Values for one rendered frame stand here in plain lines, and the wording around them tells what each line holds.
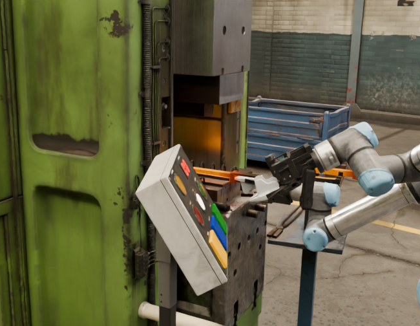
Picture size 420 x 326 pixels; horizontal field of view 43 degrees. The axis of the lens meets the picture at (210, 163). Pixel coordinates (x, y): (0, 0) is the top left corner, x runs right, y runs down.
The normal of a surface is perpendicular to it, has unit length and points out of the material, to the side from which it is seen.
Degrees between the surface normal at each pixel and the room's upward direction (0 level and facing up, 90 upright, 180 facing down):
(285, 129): 89
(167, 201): 90
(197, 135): 90
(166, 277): 90
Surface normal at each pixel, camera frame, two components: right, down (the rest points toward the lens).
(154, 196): -0.03, 0.25
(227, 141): 0.89, 0.13
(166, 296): -0.45, 0.21
